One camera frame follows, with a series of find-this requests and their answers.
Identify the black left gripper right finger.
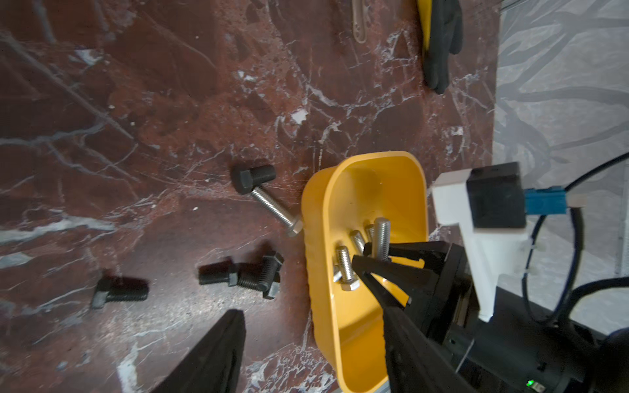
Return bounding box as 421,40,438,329
383,306,474,392

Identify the yellow plastic storage tray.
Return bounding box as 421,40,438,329
301,151,429,392

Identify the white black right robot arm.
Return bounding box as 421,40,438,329
352,242,628,392

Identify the black hex bolt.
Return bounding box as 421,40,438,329
231,165,277,195
90,277,149,309
237,252,284,301
198,260,239,287

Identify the silver hex bolt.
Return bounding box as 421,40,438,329
251,187,303,237
336,246,360,291
350,230,366,255
365,224,375,242
333,265,342,283
372,217,391,261

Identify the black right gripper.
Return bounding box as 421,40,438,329
352,241,521,373

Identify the black yellow work glove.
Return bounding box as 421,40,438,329
417,0,463,94

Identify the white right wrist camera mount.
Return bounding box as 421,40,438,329
432,162,532,323

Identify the brown plastic slotted scoop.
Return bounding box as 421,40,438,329
352,0,368,44

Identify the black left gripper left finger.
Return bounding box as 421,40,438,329
154,309,247,392

